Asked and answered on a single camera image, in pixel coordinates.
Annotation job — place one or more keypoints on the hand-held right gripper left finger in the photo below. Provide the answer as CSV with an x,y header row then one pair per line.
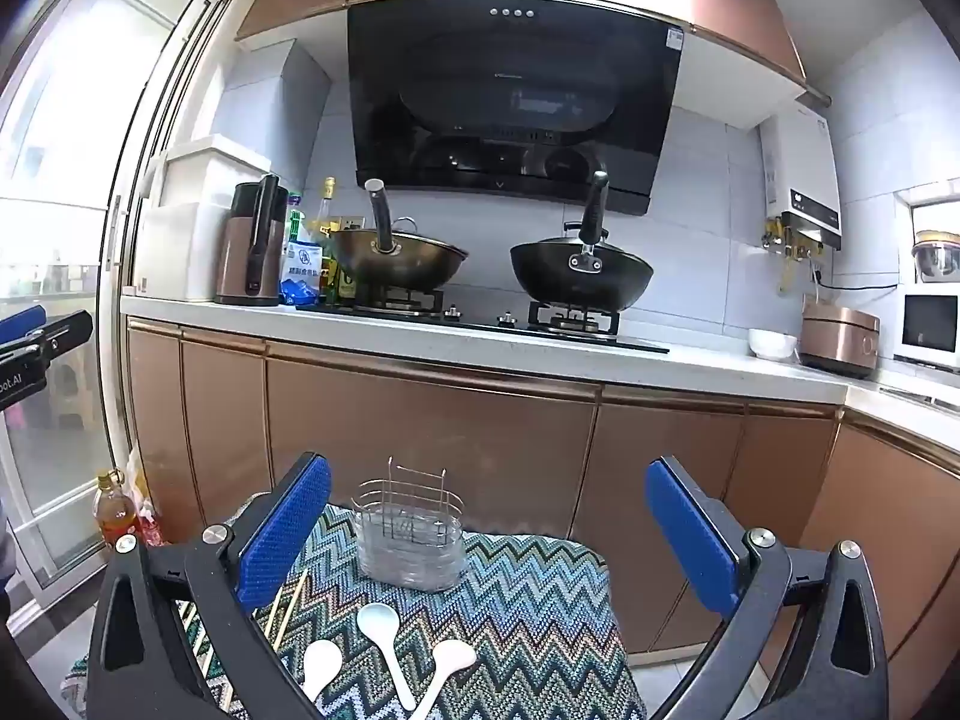
x,y
285,532

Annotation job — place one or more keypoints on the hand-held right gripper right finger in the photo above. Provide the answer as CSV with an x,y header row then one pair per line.
x,y
690,540

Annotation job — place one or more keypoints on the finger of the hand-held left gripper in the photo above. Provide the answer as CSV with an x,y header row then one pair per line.
x,y
64,341
19,324

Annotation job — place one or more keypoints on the white ceramic spoon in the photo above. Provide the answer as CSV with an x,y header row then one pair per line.
x,y
375,622
322,661
454,656

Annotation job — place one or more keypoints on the white plastic container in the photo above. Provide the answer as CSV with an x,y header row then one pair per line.
x,y
176,255

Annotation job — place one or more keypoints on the large cooking oil bottle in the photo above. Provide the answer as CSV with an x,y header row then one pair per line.
x,y
112,517

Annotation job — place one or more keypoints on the sliding glass door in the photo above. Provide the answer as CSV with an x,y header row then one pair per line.
x,y
67,165

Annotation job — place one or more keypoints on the zigzag knitted blanket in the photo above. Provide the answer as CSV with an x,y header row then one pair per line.
x,y
525,615

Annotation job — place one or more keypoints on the brown electric kettle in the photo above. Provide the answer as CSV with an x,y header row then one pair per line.
x,y
240,255

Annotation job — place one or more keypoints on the white bowl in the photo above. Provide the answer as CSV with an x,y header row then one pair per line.
x,y
772,345

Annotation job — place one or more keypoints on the copper lower cabinets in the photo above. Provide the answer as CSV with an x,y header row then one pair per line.
x,y
487,427

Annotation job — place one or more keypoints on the white storage box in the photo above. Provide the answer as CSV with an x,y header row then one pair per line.
x,y
217,169

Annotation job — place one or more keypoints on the blue white salt bag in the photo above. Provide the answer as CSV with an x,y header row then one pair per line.
x,y
301,274

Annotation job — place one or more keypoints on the copper rice cooker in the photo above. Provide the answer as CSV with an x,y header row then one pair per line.
x,y
836,337

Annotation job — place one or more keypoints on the dark olive oil bottle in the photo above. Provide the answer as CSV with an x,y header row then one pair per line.
x,y
343,281

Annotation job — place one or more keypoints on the green cap bottle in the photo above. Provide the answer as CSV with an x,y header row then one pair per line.
x,y
296,221

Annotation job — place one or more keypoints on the black gas stove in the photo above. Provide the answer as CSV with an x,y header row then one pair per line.
x,y
480,326

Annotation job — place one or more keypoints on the black wok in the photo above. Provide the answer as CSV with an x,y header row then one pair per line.
x,y
577,274

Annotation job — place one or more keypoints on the yellow cap oil bottle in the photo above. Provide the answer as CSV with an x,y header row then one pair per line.
x,y
328,210

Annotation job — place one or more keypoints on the brass wok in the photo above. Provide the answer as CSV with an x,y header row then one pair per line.
x,y
397,259

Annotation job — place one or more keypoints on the brass pipe fittings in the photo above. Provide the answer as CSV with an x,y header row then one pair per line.
x,y
787,247

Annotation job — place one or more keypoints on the white countertop oven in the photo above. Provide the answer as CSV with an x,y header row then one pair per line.
x,y
930,326

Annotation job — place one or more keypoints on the white water heater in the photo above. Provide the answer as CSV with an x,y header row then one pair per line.
x,y
799,165

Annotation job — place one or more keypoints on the black range hood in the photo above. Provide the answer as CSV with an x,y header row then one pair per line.
x,y
517,105

